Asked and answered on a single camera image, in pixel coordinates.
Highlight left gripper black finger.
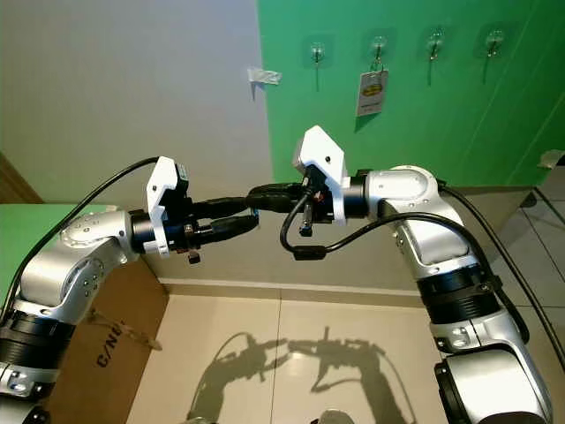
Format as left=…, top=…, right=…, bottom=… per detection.
left=192, top=196, right=252, bottom=220
left=196, top=214, right=261, bottom=245

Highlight keys with white tag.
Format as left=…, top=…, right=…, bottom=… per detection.
left=355, top=53, right=390, bottom=118

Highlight white tape piece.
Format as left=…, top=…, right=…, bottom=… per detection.
left=247, top=67, right=282, bottom=87

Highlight brown cardboard box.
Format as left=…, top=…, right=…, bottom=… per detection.
left=44, top=256, right=170, bottom=424

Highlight green table cover board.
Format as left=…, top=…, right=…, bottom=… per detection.
left=0, top=205, right=58, bottom=306

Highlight brown wooden panel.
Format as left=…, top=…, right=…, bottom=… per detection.
left=0, top=152, right=47, bottom=206

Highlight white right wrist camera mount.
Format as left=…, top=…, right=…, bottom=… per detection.
left=291, top=125, right=347, bottom=223

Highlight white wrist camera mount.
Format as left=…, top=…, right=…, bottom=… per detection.
left=291, top=125, right=347, bottom=223
left=147, top=156, right=188, bottom=257

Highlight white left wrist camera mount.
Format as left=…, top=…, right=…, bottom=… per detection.
left=147, top=156, right=188, bottom=257

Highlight right wrist black looped cable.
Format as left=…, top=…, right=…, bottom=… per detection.
left=279, top=190, right=535, bottom=345

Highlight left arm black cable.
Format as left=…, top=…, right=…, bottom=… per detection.
left=0, top=156, right=162, bottom=328

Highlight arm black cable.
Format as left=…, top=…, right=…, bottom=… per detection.
left=0, top=156, right=162, bottom=328
left=440, top=184, right=565, bottom=367

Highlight clear adhesive wall hook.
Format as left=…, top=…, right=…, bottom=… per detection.
left=304, top=37, right=331, bottom=72
left=365, top=30, right=393, bottom=59
left=422, top=26, right=449, bottom=63
left=482, top=25, right=509, bottom=61

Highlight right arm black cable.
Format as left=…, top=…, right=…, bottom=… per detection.
left=440, top=184, right=565, bottom=367

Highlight green wall board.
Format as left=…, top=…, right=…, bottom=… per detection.
left=256, top=0, right=565, bottom=191

